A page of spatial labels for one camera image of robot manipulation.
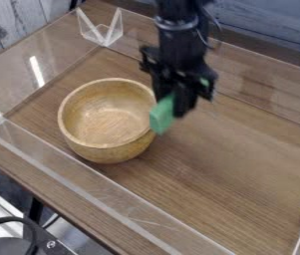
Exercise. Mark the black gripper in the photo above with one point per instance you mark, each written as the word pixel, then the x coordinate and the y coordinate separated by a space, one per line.
pixel 176 61

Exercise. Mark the brown wooden bowl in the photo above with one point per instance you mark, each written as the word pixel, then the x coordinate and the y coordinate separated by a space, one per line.
pixel 104 119

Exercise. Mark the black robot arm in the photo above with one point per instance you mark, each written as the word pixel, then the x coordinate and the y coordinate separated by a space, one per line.
pixel 183 10

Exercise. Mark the clear acrylic corner bracket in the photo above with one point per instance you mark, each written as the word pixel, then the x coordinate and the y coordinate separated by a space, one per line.
pixel 101 34

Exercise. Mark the clear acrylic tray wall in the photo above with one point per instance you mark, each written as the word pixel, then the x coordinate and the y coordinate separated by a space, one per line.
pixel 129 207

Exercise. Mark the green rectangular block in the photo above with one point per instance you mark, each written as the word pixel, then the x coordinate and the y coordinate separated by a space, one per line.
pixel 162 113

